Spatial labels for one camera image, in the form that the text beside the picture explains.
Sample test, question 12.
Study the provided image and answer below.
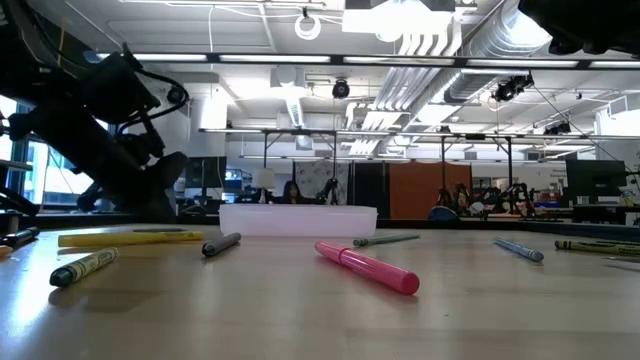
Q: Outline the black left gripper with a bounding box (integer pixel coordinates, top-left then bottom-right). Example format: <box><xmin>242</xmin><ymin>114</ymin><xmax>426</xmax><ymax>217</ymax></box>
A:
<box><xmin>119</xmin><ymin>152</ymin><xmax>190</xmax><ymax>224</ymax></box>

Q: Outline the yellow highlighter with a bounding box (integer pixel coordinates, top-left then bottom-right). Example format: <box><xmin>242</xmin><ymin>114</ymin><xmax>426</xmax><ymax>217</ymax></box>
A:
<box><xmin>57</xmin><ymin>230</ymin><xmax>205</xmax><ymax>248</ymax></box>

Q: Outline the grey marker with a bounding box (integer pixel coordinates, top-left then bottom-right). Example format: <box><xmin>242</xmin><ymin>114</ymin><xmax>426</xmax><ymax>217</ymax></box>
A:
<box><xmin>201</xmin><ymin>231</ymin><xmax>243</xmax><ymax>259</ymax></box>

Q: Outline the translucent supply box pink lid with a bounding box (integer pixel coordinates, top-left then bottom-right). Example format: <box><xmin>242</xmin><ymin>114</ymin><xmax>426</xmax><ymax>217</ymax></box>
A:
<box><xmin>218</xmin><ymin>203</ymin><xmax>379</xmax><ymax>239</ymax></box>

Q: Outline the black marker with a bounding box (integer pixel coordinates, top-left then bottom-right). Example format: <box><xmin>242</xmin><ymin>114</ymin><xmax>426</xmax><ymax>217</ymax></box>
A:
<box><xmin>0</xmin><ymin>226</ymin><xmax>41</xmax><ymax>248</ymax></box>

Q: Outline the thick pink highlighter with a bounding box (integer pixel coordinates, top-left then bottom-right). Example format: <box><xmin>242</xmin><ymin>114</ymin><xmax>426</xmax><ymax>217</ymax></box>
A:
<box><xmin>314</xmin><ymin>240</ymin><xmax>421</xmax><ymax>296</ymax></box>

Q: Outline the slim green marker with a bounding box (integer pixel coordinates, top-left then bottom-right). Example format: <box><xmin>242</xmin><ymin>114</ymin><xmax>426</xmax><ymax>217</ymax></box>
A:
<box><xmin>352</xmin><ymin>233</ymin><xmax>421</xmax><ymax>248</ymax></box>

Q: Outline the blue marker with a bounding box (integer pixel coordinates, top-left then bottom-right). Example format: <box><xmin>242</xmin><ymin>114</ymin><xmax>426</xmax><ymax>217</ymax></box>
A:
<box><xmin>493</xmin><ymin>237</ymin><xmax>545</xmax><ymax>264</ymax></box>

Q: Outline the olive green Crayola marker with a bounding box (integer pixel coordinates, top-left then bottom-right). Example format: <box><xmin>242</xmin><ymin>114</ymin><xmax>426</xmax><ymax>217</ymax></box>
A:
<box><xmin>554</xmin><ymin>239</ymin><xmax>640</xmax><ymax>257</ymax></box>

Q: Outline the black computer monitor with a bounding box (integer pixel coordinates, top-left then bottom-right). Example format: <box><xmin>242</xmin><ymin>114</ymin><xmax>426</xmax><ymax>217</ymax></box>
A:
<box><xmin>565</xmin><ymin>159</ymin><xmax>627</xmax><ymax>198</ymax></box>
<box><xmin>184</xmin><ymin>156</ymin><xmax>228</xmax><ymax>199</ymax></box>

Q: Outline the large glass window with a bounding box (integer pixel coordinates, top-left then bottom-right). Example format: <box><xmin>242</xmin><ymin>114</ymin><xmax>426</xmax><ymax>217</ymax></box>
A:
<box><xmin>0</xmin><ymin>94</ymin><xmax>119</xmax><ymax>211</ymax></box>

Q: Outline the person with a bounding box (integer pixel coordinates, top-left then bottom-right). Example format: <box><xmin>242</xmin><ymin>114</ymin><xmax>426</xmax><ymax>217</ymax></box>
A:
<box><xmin>280</xmin><ymin>180</ymin><xmax>305</xmax><ymax>205</ymax></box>

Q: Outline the black partition panel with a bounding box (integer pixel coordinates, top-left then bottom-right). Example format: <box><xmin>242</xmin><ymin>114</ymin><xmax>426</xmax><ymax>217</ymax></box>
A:
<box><xmin>349</xmin><ymin>160</ymin><xmax>390</xmax><ymax>220</ymax></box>

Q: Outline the overhead beam with light strips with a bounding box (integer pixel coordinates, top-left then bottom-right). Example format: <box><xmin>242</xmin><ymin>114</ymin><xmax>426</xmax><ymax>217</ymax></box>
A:
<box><xmin>94</xmin><ymin>52</ymin><xmax>640</xmax><ymax>70</ymax></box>

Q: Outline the orange partition panel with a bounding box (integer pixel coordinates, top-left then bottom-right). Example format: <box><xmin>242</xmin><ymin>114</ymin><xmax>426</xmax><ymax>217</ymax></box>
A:
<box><xmin>388</xmin><ymin>162</ymin><xmax>473</xmax><ymax>220</ymax></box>

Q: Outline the blue chair back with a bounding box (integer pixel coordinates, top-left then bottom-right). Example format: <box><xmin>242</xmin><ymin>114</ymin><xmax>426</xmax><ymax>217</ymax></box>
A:
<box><xmin>428</xmin><ymin>205</ymin><xmax>461</xmax><ymax>221</ymax></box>

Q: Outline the white ceiling light panel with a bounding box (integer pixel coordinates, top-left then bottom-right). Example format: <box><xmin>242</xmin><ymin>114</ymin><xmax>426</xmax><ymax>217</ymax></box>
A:
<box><xmin>342</xmin><ymin>0</ymin><xmax>464</xmax><ymax>56</ymax></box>

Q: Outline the black metal workstation frame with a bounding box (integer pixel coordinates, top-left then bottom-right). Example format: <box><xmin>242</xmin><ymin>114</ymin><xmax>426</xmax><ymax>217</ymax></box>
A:
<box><xmin>198</xmin><ymin>128</ymin><xmax>516</xmax><ymax>221</ymax></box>

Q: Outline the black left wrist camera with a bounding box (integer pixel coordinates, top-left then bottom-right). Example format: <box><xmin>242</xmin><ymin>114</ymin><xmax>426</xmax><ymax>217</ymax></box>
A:
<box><xmin>82</xmin><ymin>49</ymin><xmax>162</xmax><ymax>126</ymax></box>

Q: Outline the white coiled ceiling cable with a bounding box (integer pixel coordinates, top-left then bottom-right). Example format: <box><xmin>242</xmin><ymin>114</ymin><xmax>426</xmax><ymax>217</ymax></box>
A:
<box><xmin>293</xmin><ymin>13</ymin><xmax>323</xmax><ymax>41</ymax></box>

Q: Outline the black aluminium table frame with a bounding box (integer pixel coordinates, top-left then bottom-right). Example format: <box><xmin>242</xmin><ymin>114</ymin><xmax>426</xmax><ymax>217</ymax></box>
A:
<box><xmin>0</xmin><ymin>209</ymin><xmax>640</xmax><ymax>242</ymax></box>

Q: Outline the silver ribbed ventilation duct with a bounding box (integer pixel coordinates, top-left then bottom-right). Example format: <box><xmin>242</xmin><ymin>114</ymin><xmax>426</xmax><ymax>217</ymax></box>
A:
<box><xmin>444</xmin><ymin>0</ymin><xmax>554</xmax><ymax>104</ymax></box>

